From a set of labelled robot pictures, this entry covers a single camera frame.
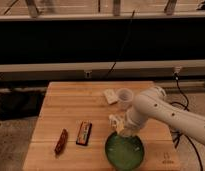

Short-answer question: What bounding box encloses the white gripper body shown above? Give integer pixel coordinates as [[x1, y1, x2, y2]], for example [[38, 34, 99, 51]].
[[109, 115, 126, 134]]

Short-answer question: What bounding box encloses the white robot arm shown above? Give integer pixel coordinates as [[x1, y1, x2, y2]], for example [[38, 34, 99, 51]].
[[109, 86, 205, 145]]

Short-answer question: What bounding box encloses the green ceramic bowl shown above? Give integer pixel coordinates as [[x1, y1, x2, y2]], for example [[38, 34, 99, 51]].
[[105, 132, 145, 171]]

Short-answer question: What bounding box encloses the clear plastic cup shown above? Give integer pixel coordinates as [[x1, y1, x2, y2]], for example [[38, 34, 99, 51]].
[[116, 88, 134, 110]]

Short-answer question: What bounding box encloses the colourful rectangular box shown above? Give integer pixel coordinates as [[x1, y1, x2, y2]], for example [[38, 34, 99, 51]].
[[76, 121, 92, 146]]

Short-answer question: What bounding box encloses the wooden table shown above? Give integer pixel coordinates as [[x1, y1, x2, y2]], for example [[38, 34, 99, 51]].
[[22, 80, 181, 171]]

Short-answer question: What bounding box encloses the brown chocolate bar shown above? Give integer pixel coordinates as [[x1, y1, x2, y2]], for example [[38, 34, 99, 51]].
[[55, 129, 68, 155]]

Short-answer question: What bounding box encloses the black cable at right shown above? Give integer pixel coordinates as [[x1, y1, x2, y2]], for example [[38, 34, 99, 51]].
[[170, 71, 204, 171]]

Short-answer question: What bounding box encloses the black hanging cable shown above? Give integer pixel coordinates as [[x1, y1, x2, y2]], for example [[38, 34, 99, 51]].
[[101, 9, 136, 80]]

